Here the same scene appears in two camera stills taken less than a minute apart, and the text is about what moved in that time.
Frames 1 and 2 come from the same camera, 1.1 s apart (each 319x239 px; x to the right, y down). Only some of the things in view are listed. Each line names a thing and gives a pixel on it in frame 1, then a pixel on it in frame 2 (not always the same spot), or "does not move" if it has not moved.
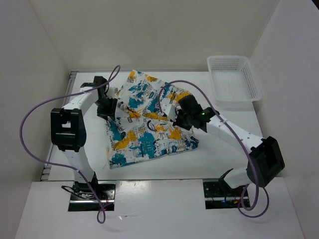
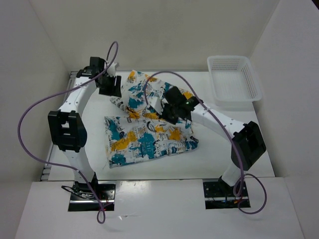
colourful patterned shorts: [138, 130] does not move
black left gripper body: [105, 106] -> [107, 87]
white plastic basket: [233, 79] does not move
